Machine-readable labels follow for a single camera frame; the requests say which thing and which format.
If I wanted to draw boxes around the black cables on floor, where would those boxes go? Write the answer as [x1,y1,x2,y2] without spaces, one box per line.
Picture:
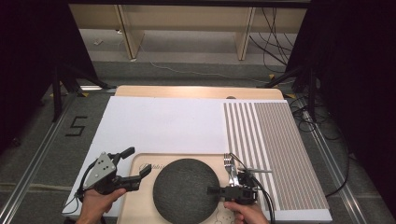
[289,94,351,199]

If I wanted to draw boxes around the white board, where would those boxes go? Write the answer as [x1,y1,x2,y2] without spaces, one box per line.
[61,95,333,224]

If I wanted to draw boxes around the black metal stand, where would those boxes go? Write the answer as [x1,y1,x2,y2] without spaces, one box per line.
[50,62,118,123]
[256,63,319,123]

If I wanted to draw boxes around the metal floor rail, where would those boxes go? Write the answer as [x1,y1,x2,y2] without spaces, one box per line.
[0,92,79,224]
[303,108,372,220]

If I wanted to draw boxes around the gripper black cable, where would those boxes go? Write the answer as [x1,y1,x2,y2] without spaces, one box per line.
[230,152,276,224]
[61,160,96,217]

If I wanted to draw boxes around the light wooden shelf unit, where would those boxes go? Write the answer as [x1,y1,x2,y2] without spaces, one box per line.
[68,4,308,62]

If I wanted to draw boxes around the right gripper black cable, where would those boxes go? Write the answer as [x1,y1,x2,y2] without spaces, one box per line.
[230,152,276,224]

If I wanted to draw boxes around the striped placemat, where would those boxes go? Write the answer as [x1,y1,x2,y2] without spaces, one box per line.
[222,100,331,213]

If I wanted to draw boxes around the person's right hand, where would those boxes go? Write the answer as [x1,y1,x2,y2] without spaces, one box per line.
[223,201,271,224]

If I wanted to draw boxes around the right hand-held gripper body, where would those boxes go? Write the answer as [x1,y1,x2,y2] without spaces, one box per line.
[221,167,273,205]

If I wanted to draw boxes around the person's left hand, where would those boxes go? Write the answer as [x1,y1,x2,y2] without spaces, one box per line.
[76,188,128,224]

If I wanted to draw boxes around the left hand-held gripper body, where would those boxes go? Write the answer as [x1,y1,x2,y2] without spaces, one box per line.
[83,151,142,196]

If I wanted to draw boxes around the beige tray with rabbit print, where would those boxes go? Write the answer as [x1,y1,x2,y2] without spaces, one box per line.
[116,152,250,224]

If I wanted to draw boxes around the silver fork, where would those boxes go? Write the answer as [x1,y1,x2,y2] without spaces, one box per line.
[222,152,239,188]

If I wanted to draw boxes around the black round plate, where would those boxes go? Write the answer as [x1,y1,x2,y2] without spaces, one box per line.
[152,158,221,224]

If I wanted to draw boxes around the black cables by shelf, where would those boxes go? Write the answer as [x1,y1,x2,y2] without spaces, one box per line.
[248,7,295,75]

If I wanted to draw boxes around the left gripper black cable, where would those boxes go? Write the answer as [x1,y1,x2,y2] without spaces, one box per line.
[61,160,96,217]

